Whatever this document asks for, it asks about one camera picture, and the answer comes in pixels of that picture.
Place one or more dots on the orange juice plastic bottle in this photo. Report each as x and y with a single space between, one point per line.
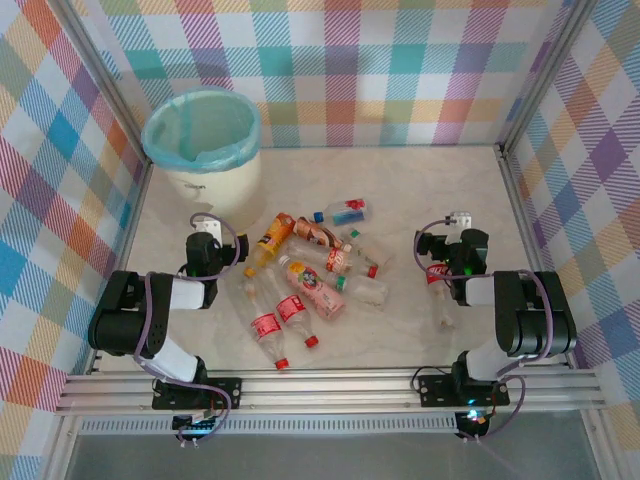
275 235

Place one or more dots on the red label cola bottle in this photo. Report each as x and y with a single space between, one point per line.
440 300
265 325
290 308

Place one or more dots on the white round waste bin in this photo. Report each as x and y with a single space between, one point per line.
225 195

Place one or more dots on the crushed clear bottle green cap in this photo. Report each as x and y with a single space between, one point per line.
370 292

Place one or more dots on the brown label plastic bottle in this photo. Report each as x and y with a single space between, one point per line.
315 231

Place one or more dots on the pink drink plastic bottle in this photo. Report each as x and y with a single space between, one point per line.
315 287

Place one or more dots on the blue cap clear bottle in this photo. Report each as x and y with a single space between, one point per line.
347 211

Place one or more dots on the orange-red label clear bottle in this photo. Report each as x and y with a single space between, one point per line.
338 260

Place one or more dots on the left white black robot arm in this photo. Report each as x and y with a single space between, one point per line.
125 325

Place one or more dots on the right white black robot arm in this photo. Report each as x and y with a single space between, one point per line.
540 325

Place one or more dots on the turquoise plastic bin liner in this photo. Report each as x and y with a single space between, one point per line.
220 160

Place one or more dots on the right controller board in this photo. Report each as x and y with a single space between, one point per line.
472 419

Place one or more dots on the controller board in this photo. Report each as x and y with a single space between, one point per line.
197 426
472 419

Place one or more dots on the left controller board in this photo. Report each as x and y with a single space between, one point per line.
197 426

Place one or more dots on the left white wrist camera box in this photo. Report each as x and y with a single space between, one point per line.
207 227

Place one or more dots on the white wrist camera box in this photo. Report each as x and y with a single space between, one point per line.
460 220
207 227

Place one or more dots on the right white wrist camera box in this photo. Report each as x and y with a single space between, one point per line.
460 220

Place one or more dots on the right aluminium side rail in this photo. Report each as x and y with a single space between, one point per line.
527 225

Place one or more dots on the aluminium side rail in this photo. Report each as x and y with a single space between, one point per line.
527 225
134 210

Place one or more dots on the left aluminium side rail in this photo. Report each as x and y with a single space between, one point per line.
134 210

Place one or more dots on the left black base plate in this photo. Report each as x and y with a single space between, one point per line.
227 387

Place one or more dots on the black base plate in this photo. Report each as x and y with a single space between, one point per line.
435 390
227 387

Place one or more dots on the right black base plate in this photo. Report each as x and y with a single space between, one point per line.
435 390

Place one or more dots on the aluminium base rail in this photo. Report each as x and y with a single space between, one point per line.
325 392

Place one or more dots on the right aluminium frame post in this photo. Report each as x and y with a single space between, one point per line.
544 75

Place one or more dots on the aluminium frame post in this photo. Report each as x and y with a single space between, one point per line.
103 75
544 75

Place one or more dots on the left aluminium frame post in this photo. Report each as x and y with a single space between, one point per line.
103 75

